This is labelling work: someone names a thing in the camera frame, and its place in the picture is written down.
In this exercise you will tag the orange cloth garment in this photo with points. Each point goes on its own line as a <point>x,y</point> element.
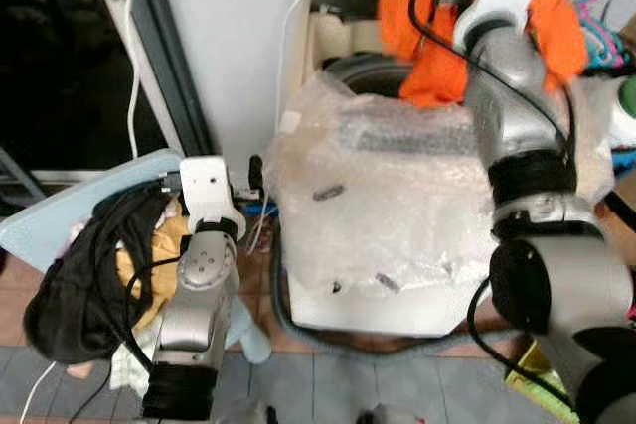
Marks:
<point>427,57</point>

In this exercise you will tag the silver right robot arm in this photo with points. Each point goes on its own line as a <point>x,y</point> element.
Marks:
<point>542,245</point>

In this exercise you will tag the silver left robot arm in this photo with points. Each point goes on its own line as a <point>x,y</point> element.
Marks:
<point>197,285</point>

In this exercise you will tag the white washing machine bubble wrapped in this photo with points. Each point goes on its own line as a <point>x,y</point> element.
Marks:
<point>397,206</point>

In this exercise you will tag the teal pink patterned cloth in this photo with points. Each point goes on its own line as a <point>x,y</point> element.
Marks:
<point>596,22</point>

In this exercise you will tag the yellow garment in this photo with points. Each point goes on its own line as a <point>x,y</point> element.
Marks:
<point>149,280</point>

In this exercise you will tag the black garment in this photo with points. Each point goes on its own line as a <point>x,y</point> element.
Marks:
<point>79,275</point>

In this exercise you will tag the light blue plastic chair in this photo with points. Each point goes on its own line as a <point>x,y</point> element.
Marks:
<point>50,220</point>

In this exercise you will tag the white bottle green cap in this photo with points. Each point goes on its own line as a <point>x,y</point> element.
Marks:
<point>626,111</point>

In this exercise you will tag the white cloth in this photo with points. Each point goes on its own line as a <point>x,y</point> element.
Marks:
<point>129,369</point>

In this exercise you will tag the grey robot right foot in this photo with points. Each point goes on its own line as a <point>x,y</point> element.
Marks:
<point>393,414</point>

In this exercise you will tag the yellow green plastic item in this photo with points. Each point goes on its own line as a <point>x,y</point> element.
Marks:
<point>532,369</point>

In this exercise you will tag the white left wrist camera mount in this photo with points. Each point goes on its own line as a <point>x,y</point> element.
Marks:
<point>209,191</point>

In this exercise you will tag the grey door frame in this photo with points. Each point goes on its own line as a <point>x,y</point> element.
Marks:
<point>174,57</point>

